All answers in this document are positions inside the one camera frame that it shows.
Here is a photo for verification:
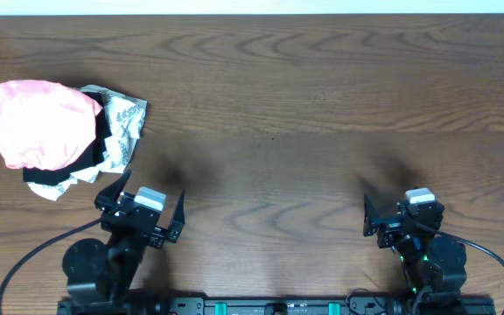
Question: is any black folded garment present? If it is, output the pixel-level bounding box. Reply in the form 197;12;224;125
18;87;111;186

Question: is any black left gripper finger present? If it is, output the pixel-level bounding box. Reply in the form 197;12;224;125
95;170;131;206
168;190;186;239

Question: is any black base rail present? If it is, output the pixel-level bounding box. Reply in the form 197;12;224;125
57;295;497;315

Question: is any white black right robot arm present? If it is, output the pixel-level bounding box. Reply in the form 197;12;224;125
363;188;467;305

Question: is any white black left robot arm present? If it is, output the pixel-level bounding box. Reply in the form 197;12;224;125
62;171;186;314

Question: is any pink t-shirt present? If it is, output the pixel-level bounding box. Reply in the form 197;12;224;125
0;80;102;171

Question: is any white leaf-patterned garment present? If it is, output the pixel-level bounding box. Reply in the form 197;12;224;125
23;85;148;201

